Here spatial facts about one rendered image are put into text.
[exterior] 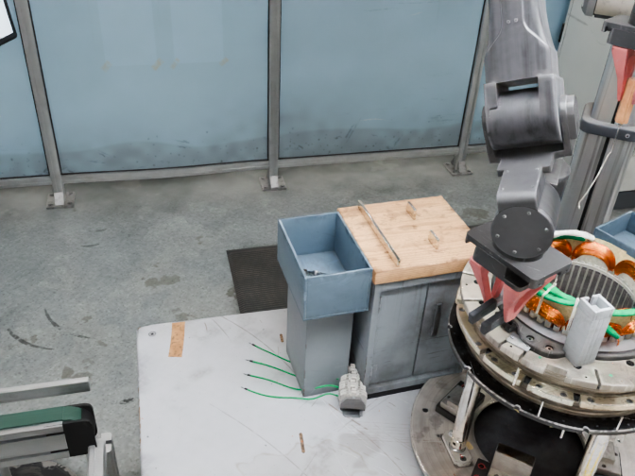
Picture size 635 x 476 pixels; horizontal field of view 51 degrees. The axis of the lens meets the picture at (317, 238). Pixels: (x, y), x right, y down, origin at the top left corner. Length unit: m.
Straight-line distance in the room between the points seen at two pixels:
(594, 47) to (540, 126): 2.60
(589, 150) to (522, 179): 0.74
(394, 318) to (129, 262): 1.89
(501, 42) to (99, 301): 2.20
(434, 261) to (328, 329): 0.21
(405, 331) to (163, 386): 0.44
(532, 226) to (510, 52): 0.17
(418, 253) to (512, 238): 0.43
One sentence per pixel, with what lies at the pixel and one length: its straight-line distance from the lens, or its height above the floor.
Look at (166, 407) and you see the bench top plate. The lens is 1.21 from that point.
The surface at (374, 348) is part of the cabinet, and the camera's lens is 1.14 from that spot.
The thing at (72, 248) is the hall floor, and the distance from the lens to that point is 3.00.
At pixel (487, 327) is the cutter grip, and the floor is 1.17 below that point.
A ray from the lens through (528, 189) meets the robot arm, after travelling 0.64.
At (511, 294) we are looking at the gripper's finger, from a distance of 0.76.
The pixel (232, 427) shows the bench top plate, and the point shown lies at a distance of 1.17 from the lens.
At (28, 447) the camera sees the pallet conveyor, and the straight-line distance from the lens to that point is 1.29.
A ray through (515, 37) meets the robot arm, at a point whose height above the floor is 1.48.
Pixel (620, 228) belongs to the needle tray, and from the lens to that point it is 1.32.
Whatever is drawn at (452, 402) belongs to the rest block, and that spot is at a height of 0.84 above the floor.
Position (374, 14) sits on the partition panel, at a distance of 3.14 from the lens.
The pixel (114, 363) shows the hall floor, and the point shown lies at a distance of 2.43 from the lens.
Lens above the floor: 1.68
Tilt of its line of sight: 34 degrees down
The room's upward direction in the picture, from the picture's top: 3 degrees clockwise
